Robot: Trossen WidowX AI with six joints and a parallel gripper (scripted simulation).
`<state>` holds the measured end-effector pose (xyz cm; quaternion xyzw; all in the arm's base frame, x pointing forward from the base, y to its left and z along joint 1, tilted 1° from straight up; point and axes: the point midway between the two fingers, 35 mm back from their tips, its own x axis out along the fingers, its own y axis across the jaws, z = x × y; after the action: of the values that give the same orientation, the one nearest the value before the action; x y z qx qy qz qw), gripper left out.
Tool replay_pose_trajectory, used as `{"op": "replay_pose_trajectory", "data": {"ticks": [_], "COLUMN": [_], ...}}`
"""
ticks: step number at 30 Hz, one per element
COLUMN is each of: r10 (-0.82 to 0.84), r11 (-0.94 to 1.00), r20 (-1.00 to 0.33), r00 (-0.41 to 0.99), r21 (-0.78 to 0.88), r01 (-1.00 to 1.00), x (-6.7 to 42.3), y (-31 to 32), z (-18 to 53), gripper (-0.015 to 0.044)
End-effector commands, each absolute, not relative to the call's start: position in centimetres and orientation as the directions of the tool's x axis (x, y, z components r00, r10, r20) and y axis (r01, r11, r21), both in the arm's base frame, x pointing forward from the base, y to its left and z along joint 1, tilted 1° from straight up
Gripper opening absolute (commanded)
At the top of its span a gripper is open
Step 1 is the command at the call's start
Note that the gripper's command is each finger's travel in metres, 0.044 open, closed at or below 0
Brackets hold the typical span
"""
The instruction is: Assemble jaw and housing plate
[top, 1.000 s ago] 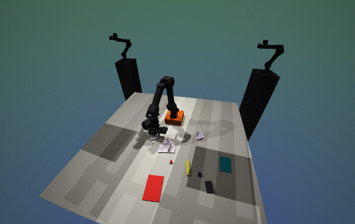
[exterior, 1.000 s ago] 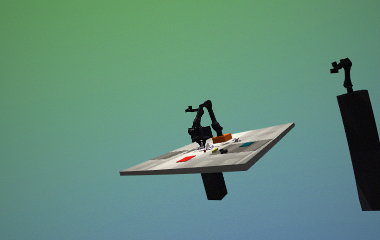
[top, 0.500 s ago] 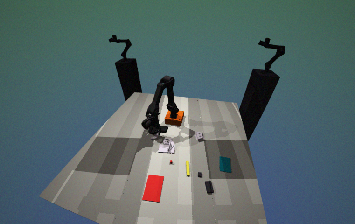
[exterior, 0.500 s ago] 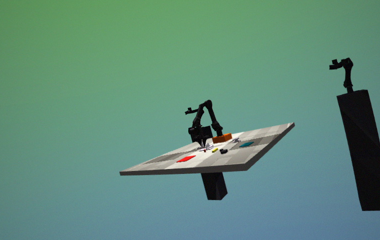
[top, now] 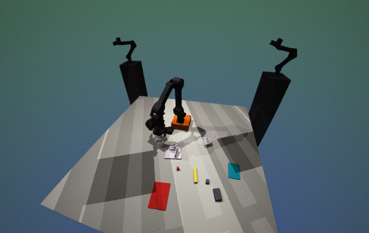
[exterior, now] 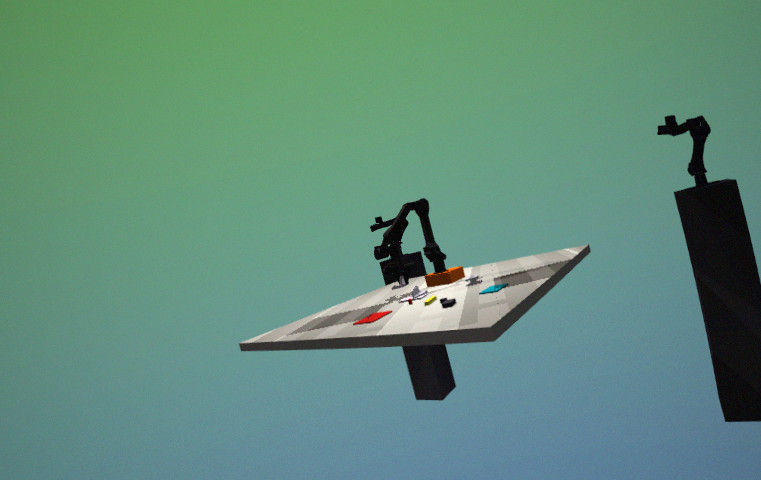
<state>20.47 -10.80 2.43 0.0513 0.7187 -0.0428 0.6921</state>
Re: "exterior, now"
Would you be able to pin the teal flat plate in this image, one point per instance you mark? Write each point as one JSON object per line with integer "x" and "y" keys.
{"x": 493, "y": 288}

